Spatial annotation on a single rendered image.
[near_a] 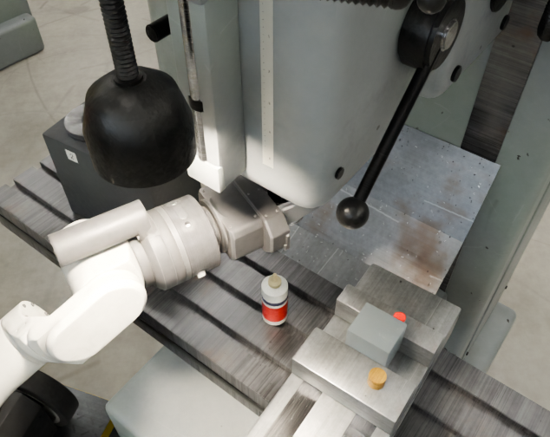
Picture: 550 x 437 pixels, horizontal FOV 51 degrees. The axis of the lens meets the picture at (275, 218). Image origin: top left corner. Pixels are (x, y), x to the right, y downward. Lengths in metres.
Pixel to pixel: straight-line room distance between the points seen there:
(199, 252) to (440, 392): 0.45
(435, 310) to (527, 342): 1.28
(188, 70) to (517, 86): 0.56
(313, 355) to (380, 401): 0.10
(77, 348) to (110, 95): 0.31
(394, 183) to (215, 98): 0.63
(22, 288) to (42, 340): 1.68
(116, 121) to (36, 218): 0.79
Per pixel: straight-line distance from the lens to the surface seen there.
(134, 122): 0.36
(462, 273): 1.19
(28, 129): 2.94
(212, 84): 0.45
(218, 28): 0.43
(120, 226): 0.59
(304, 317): 0.93
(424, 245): 1.04
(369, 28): 0.45
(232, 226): 0.62
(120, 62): 0.36
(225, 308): 0.94
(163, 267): 0.60
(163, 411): 0.96
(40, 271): 2.30
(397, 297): 0.88
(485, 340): 1.85
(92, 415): 1.49
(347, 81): 0.45
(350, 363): 0.77
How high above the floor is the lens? 1.71
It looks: 48 degrees down
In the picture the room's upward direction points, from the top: straight up
